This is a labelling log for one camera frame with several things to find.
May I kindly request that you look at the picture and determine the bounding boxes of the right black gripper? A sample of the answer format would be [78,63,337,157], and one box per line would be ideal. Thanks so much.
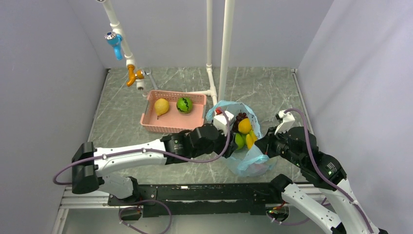
[254,125,303,167]

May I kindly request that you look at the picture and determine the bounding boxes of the yellow fake lemon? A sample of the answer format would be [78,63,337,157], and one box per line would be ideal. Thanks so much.
[238,118,252,135]

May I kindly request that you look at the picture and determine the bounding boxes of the light blue plastic bag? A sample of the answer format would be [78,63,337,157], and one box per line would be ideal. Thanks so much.
[206,100,277,177]

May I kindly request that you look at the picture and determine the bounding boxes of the green fake watermelon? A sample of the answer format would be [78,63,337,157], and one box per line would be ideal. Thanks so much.
[176,97,193,114]

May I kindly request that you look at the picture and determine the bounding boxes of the yellow fake pear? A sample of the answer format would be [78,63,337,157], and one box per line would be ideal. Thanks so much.
[154,98,169,117]

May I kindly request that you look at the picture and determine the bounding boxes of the green fake lime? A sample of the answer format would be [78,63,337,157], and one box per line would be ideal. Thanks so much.
[235,133,245,150]

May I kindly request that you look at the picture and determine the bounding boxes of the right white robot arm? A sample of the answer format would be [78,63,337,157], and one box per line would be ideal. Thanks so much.
[254,127,387,234]

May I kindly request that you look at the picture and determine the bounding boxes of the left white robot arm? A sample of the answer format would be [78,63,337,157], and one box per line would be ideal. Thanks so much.
[72,123,237,205]

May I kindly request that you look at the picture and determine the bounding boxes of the yellow fake banana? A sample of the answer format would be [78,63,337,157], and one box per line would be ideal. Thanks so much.
[245,130,257,149]

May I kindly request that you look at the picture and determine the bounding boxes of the dark fake grapes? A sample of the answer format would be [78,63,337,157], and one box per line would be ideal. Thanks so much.
[232,113,248,132]

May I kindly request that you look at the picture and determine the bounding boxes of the pink plastic basket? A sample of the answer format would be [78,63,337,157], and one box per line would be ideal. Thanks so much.
[140,90,207,133]

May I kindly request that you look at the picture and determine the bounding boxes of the silver wrench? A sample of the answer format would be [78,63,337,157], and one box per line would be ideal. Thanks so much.
[145,69,158,90]

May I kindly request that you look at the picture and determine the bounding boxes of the orange plastic faucet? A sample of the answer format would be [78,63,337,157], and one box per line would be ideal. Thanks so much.
[126,64,145,87]

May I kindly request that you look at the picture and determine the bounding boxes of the blue plastic faucet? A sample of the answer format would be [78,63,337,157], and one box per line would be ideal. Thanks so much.
[104,31,123,60]

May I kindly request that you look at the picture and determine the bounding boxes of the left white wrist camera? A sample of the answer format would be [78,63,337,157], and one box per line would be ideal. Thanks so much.
[212,108,235,136]

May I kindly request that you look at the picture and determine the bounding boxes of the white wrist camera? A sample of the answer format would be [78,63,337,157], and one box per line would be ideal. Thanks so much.
[212,108,235,136]
[275,110,295,134]

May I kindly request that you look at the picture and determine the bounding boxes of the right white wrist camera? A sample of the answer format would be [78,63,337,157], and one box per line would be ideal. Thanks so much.
[275,110,295,134]

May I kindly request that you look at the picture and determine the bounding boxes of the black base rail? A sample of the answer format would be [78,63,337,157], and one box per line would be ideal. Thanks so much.
[108,183,282,217]

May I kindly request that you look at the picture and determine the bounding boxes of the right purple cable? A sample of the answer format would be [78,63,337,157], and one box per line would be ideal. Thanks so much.
[266,108,375,234]

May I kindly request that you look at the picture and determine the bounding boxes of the purple cable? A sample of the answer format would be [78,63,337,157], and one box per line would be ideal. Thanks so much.
[266,108,375,234]
[53,108,232,234]

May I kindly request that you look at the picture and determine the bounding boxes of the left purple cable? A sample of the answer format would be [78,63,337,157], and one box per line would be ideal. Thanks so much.
[53,108,232,234]

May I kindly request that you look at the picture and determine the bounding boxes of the white pvc pipe frame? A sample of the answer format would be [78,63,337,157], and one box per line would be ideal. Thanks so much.
[96,0,236,106]

